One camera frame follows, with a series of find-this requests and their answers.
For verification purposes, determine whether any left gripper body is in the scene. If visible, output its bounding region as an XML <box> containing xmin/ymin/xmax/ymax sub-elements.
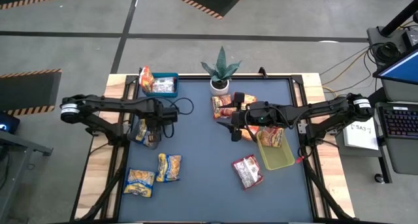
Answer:
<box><xmin>152</xmin><ymin>99</ymin><xmax>180</xmax><ymax>125</ymax></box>

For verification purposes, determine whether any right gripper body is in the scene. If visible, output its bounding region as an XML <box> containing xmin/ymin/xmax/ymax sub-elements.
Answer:
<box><xmin>243</xmin><ymin>101</ymin><xmax>281</xmax><ymax>129</ymax></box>

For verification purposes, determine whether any red roast beef noodle pack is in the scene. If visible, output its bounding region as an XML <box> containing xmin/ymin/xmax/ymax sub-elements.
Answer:
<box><xmin>210</xmin><ymin>94</ymin><xmax>236</xmax><ymax>120</ymax></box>
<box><xmin>231</xmin><ymin>153</ymin><xmax>265</xmax><ymax>191</ymax></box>
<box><xmin>259</xmin><ymin>126</ymin><xmax>285</xmax><ymax>149</ymax></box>

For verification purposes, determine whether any snake plant in white pot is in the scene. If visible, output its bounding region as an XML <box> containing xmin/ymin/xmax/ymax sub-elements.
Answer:
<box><xmin>200</xmin><ymin>46</ymin><xmax>243</xmax><ymax>96</ymax></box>

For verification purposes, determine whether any grey translucent plastic bin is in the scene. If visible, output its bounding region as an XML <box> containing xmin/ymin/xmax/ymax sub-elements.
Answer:
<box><xmin>126</xmin><ymin>118</ymin><xmax>163</xmax><ymax>150</ymax></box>

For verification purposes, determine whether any teal plastic bin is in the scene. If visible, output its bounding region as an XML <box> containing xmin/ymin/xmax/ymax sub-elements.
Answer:
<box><xmin>142</xmin><ymin>72</ymin><xmax>180</xmax><ymax>99</ymax></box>

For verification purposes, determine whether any yellow-green plastic bin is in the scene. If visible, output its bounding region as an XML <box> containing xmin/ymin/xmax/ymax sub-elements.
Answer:
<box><xmin>255</xmin><ymin>127</ymin><xmax>296</xmax><ymax>171</ymax></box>

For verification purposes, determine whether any blue-grey table mat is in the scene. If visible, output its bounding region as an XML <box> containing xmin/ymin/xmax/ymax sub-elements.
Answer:
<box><xmin>117</xmin><ymin>77</ymin><xmax>314</xmax><ymax>223</ymax></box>

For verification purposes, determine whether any white paper sign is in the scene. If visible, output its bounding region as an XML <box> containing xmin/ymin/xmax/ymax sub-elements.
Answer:
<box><xmin>342</xmin><ymin>116</ymin><xmax>380</xmax><ymax>152</ymax></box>

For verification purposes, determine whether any grey equipment box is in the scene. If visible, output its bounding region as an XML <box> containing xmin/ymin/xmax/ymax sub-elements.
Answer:
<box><xmin>366</xmin><ymin>25</ymin><xmax>411</xmax><ymax>57</ymax></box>

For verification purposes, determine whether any black backlit keyboard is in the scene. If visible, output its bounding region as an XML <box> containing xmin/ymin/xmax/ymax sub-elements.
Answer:
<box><xmin>375</xmin><ymin>101</ymin><xmax>418</xmax><ymax>142</ymax></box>

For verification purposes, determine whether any grey metal desk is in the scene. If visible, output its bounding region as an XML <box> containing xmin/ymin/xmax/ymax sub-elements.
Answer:
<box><xmin>0</xmin><ymin>129</ymin><xmax>54</xmax><ymax>224</ymax></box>

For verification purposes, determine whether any computer monitor with blue screen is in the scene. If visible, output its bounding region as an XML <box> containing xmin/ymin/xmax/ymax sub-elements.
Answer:
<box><xmin>373</xmin><ymin>47</ymin><xmax>418</xmax><ymax>86</ymax></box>

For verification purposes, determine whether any grey computer cart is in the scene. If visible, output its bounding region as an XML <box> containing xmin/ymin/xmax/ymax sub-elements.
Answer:
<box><xmin>372</xmin><ymin>78</ymin><xmax>418</xmax><ymax>185</ymax></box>

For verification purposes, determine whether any black computer tower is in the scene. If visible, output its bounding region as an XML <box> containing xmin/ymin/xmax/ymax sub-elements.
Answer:
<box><xmin>0</xmin><ymin>111</ymin><xmax>21</xmax><ymax>136</ymax></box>

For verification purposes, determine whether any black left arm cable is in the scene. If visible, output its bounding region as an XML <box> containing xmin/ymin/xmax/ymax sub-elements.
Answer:
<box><xmin>162</xmin><ymin>97</ymin><xmax>195</xmax><ymax>139</ymax></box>

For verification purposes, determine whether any coiled black cable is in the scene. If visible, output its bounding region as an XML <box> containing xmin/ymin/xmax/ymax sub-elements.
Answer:
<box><xmin>372</xmin><ymin>40</ymin><xmax>404</xmax><ymax>67</ymax></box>

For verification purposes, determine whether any black camera stand pole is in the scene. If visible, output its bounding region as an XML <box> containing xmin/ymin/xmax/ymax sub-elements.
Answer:
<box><xmin>379</xmin><ymin>0</ymin><xmax>418</xmax><ymax>38</ymax></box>

